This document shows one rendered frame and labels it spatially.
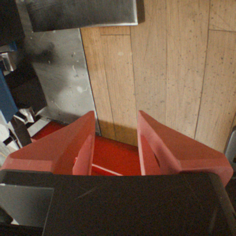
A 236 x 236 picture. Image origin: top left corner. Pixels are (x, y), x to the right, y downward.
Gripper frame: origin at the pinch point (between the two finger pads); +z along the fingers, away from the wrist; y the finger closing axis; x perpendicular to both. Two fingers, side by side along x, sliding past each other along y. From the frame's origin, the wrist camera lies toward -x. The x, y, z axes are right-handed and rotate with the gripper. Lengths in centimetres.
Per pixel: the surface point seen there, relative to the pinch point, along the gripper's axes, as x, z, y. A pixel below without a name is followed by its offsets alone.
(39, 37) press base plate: -2.3, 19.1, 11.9
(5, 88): 2.3, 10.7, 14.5
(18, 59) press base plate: 2.2, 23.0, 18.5
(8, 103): 4.1, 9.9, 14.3
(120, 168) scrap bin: 13.4, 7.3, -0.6
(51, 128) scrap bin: 15.2, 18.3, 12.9
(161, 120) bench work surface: 6.7, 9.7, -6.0
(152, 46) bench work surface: -2.7, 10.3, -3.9
